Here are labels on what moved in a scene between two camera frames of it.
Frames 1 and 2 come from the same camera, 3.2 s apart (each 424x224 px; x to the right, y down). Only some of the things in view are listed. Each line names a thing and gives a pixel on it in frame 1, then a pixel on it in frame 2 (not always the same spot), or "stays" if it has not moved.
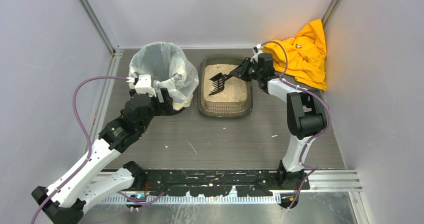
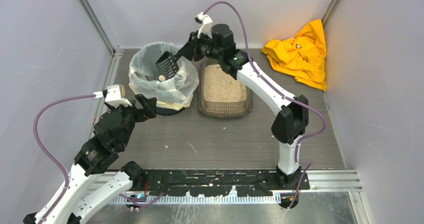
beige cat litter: [235, 89] stays
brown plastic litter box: [236, 98] stays
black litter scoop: [218, 82] -> [167, 64]
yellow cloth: [306, 56] stays
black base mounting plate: [222, 182] stays
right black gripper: [248, 69] -> [189, 49]
